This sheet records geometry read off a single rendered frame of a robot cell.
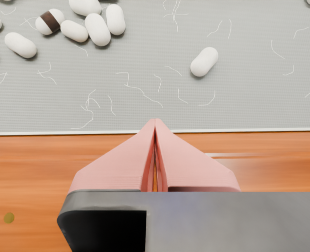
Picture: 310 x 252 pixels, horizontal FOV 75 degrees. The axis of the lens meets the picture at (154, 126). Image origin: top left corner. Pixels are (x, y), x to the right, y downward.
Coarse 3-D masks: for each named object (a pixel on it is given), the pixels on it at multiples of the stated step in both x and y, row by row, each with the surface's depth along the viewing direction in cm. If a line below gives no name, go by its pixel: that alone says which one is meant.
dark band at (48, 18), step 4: (48, 12) 21; (40, 16) 21; (44, 16) 21; (48, 16) 21; (52, 16) 21; (44, 20) 21; (48, 20) 21; (52, 20) 22; (56, 20) 22; (48, 24) 21; (52, 24) 22; (56, 24) 22; (52, 28) 22; (56, 28) 22
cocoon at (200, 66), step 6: (204, 48) 21; (210, 48) 20; (204, 54) 20; (210, 54) 20; (216, 54) 20; (198, 60) 20; (204, 60) 20; (210, 60) 20; (216, 60) 21; (192, 66) 20; (198, 66) 20; (204, 66) 20; (210, 66) 20; (192, 72) 21; (198, 72) 20; (204, 72) 20
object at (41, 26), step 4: (52, 12) 21; (56, 12) 22; (60, 12) 22; (56, 16) 22; (60, 16) 22; (64, 16) 22; (36, 20) 21; (40, 20) 21; (60, 20) 22; (64, 20) 22; (36, 24) 21; (40, 24) 21; (44, 24) 21; (60, 24) 22; (40, 28) 22; (44, 28) 22; (48, 28) 22; (44, 32) 22; (48, 32) 22; (52, 32) 23
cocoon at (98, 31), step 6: (90, 18) 21; (96, 18) 21; (102, 18) 22; (90, 24) 21; (96, 24) 21; (102, 24) 21; (90, 30) 21; (96, 30) 21; (102, 30) 21; (108, 30) 21; (90, 36) 21; (96, 36) 21; (102, 36) 21; (108, 36) 21; (96, 42) 21; (102, 42) 21; (108, 42) 22
